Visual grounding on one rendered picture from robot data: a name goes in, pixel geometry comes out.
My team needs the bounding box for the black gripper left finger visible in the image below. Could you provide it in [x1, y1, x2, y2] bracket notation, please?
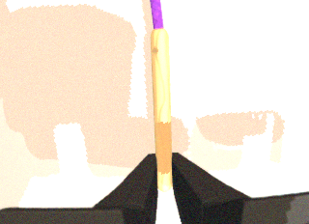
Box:
[0, 154, 158, 224]

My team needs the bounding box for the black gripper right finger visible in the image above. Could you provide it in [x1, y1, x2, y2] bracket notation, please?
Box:
[172, 153, 309, 224]

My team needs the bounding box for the pink string with wooden stick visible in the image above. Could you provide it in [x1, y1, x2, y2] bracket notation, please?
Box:
[150, 0, 173, 192]

